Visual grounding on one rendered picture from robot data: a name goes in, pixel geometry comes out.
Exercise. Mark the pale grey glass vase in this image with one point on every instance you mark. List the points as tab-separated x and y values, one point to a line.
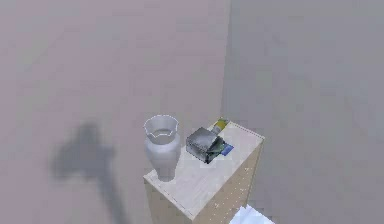
162	151

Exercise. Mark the yellow bottle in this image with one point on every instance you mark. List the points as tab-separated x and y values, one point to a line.
220	125

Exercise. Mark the grey open box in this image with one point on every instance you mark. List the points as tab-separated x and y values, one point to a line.
201	143

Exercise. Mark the blue card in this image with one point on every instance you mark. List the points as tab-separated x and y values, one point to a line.
228	149

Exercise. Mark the pale wooden cabinet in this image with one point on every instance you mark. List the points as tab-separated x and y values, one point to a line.
213	186

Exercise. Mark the white cloth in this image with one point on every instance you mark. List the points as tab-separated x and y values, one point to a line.
250	216

